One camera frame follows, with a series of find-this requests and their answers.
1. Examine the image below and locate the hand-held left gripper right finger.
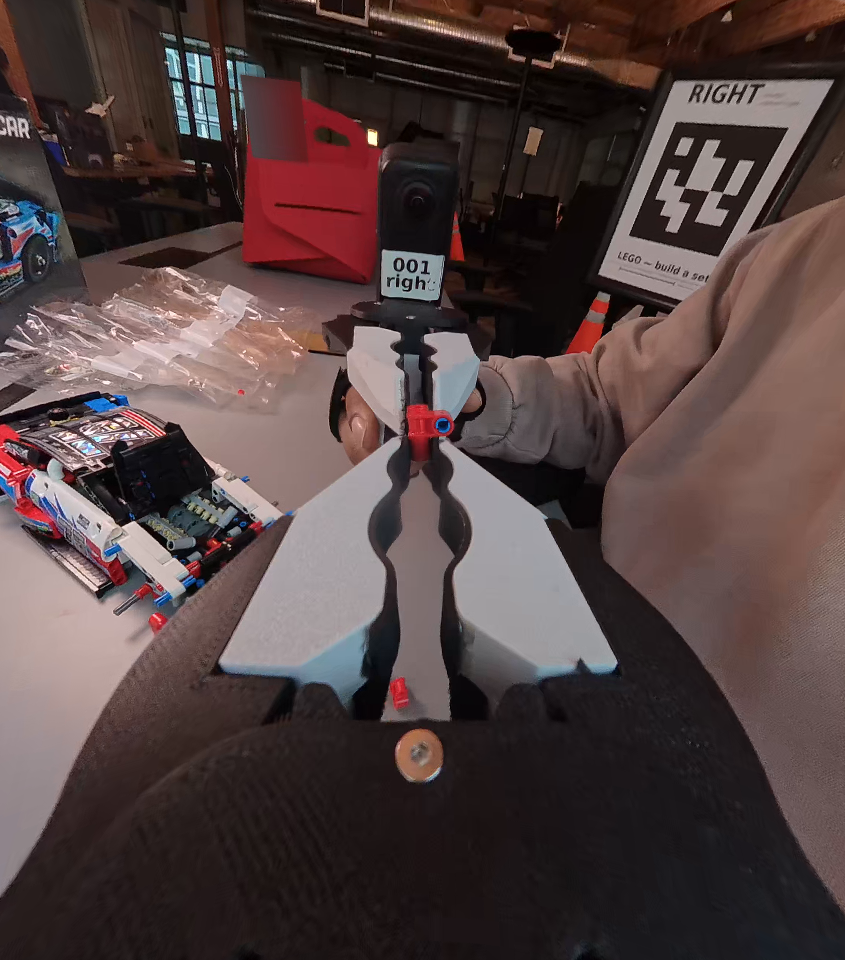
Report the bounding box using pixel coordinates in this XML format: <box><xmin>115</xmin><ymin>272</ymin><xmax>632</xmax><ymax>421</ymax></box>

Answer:
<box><xmin>428</xmin><ymin>438</ymin><xmax>620</xmax><ymax>720</ymax></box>

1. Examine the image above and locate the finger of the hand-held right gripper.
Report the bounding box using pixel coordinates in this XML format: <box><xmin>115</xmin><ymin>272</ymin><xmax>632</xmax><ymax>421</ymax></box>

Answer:
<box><xmin>347</xmin><ymin>326</ymin><xmax>412</xmax><ymax>436</ymax></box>
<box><xmin>422</xmin><ymin>332</ymin><xmax>481</xmax><ymax>421</ymax></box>

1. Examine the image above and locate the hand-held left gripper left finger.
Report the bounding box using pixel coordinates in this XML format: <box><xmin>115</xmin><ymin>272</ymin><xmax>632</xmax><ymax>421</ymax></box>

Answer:
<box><xmin>218</xmin><ymin>437</ymin><xmax>410</xmax><ymax>720</ymax></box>

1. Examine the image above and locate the toy brick race car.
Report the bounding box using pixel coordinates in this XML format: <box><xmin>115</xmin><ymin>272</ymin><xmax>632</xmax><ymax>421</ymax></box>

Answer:
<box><xmin>0</xmin><ymin>391</ymin><xmax>296</xmax><ymax>635</ymax></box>

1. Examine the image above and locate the person's right forearm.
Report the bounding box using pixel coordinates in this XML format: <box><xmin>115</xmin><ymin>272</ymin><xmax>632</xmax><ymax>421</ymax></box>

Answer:
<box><xmin>458</xmin><ymin>171</ymin><xmax>845</xmax><ymax>541</ymax></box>

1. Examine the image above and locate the person's right hand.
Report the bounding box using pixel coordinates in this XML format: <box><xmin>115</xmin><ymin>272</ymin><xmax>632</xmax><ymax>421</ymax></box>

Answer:
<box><xmin>340</xmin><ymin>390</ymin><xmax>395</xmax><ymax>466</ymax></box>

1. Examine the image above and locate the red folded cardboard box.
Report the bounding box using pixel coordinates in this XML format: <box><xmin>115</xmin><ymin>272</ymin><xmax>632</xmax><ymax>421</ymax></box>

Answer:
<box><xmin>241</xmin><ymin>96</ymin><xmax>384</xmax><ymax>285</ymax></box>

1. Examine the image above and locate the pile of clear plastic bags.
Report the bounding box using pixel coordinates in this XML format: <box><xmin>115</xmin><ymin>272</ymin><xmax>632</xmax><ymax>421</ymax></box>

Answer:
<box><xmin>0</xmin><ymin>266</ymin><xmax>328</xmax><ymax>415</ymax></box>

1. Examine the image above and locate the paned window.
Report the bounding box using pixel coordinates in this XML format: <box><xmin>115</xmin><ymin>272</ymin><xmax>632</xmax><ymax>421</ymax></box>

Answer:
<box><xmin>162</xmin><ymin>33</ymin><xmax>247</xmax><ymax>142</ymax></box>

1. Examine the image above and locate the black framed marker sign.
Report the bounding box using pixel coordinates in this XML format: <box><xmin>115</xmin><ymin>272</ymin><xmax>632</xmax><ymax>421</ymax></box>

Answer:
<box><xmin>587</xmin><ymin>54</ymin><xmax>845</xmax><ymax>315</ymax></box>

